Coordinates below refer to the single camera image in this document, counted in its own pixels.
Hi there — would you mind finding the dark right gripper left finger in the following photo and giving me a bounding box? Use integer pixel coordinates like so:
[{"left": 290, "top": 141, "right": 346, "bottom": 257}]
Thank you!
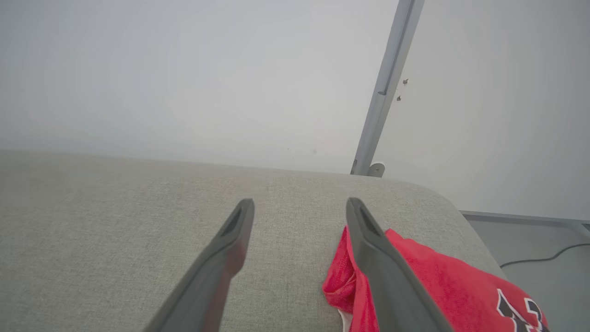
[{"left": 144, "top": 198, "right": 255, "bottom": 332}]

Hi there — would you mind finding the black floor cable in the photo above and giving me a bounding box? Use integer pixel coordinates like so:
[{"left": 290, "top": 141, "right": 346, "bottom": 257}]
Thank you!
[{"left": 500, "top": 243, "right": 590, "bottom": 269}]

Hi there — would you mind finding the grey upholstered sofa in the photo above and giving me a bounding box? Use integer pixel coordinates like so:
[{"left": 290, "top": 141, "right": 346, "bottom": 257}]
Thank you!
[{"left": 0, "top": 148, "right": 507, "bottom": 332}]

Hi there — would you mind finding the grey metal floor rail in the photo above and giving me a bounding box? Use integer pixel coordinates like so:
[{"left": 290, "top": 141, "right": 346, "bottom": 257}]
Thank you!
[{"left": 460, "top": 210, "right": 590, "bottom": 239}]

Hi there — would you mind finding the grey metal pole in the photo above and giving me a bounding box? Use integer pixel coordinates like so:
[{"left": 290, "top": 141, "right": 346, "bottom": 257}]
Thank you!
[{"left": 350, "top": 0, "right": 425, "bottom": 176}]

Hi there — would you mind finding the red and white basketball jersey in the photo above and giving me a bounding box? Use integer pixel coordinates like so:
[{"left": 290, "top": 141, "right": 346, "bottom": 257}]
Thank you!
[{"left": 322, "top": 225, "right": 550, "bottom": 332}]

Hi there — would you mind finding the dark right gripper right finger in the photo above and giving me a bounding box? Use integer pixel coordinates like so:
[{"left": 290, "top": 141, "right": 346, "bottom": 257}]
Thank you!
[{"left": 345, "top": 197, "right": 456, "bottom": 332}]

